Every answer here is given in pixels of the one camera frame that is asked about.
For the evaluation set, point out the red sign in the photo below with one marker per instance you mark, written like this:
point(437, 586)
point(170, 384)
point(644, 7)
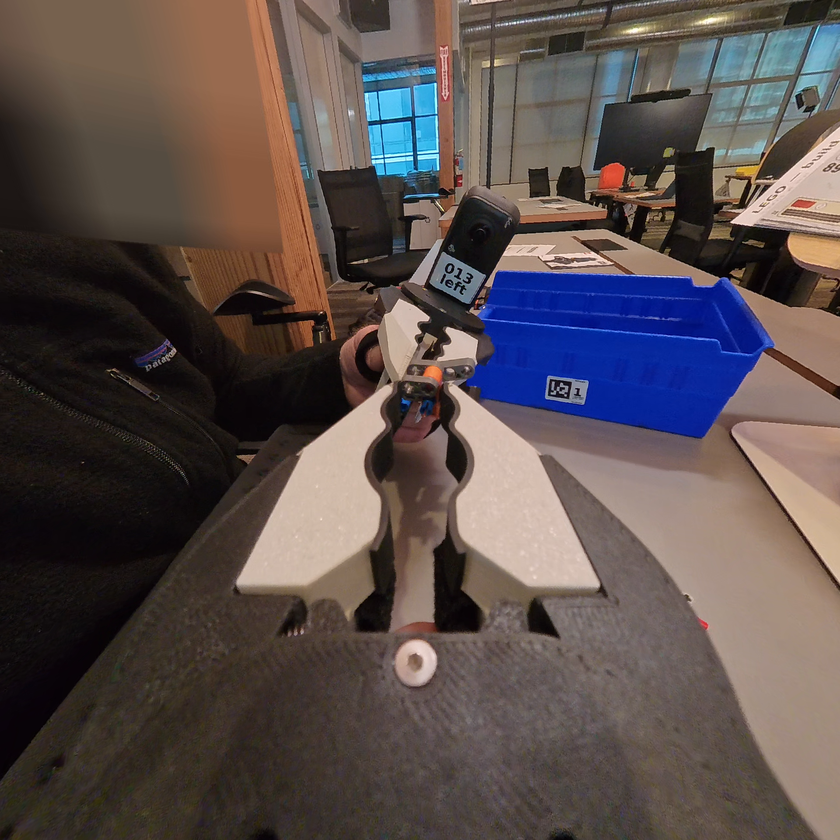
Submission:
point(445, 72)

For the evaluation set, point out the wooden top table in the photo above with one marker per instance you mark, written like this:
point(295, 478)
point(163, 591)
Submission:
point(558, 213)

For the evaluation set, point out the paper sheet with red label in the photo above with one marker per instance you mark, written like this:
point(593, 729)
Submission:
point(531, 250)

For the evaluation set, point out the white book stand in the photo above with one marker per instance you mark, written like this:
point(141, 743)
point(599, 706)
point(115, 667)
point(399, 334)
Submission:
point(800, 472)

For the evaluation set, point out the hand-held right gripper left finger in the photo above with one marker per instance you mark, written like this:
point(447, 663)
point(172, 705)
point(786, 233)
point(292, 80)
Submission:
point(308, 525)

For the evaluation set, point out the black pole stand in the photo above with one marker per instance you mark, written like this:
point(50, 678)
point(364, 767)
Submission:
point(491, 118)

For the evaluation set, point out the red fire extinguisher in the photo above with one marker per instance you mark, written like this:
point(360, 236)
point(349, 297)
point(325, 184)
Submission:
point(459, 169)

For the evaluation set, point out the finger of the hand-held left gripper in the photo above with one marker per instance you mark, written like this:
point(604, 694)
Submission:
point(399, 341)
point(464, 346)

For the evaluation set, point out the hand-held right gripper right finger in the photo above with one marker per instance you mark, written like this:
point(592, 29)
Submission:
point(525, 525)

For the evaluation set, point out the person's left forearm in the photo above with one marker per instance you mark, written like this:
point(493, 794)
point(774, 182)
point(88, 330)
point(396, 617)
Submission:
point(282, 387)

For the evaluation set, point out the blue storage bin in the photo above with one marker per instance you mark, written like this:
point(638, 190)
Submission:
point(623, 354)

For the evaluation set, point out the instruction booklet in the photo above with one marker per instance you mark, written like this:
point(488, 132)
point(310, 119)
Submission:
point(794, 190)

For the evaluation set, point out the paper sheet with black picture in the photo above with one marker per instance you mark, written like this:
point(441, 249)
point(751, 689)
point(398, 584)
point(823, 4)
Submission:
point(577, 260)

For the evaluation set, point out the grey orange toy arm assembly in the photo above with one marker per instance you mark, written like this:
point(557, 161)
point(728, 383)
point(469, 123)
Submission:
point(420, 387)

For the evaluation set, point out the slim wooden post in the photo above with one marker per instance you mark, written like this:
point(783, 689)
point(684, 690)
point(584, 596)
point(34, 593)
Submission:
point(445, 131)

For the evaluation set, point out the person's left hand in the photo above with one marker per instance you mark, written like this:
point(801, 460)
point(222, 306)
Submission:
point(351, 380)

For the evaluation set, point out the orange chair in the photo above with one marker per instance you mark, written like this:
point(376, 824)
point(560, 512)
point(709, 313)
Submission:
point(612, 177)

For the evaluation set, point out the black wall monitor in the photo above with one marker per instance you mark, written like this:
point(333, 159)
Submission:
point(649, 131)

